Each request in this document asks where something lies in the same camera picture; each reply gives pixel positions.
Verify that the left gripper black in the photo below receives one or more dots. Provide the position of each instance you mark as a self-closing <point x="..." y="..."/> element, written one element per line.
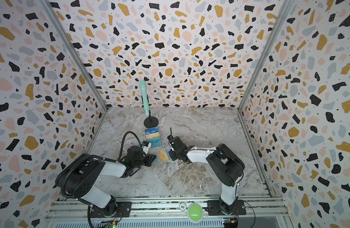
<point x="150" y="159"/>

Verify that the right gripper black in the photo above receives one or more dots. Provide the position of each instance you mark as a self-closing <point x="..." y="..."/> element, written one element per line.
<point x="174" y="144"/>

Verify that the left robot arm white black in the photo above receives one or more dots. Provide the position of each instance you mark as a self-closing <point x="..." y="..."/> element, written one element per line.
<point x="77" y="181"/>

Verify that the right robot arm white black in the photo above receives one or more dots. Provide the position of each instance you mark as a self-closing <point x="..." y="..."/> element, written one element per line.
<point x="226" y="165"/>

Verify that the teal VIP card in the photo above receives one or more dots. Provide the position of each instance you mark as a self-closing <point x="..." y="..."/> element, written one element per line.
<point x="155" y="142"/>

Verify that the yellow VIP card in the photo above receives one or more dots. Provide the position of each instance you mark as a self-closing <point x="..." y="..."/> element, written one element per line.
<point x="153" y="136"/>

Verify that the blue VIP card in stand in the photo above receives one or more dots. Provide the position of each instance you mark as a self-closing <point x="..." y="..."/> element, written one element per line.
<point x="151" y="131"/>

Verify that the black round microphone stand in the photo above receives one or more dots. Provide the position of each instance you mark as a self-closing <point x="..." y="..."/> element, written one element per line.
<point x="150" y="121"/>

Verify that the green round push button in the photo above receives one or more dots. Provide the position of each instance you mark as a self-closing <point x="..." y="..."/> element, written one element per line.
<point x="195" y="213"/>

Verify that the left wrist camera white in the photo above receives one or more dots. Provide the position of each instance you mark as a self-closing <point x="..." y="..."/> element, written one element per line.
<point x="146" y="146"/>

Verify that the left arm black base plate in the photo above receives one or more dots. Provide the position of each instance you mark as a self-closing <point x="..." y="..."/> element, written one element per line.
<point x="113" y="210"/>

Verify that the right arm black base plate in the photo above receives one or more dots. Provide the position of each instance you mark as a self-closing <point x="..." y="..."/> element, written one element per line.
<point x="220" y="208"/>

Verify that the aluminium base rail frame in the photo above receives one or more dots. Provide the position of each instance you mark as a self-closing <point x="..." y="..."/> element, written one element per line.
<point x="262" y="211"/>

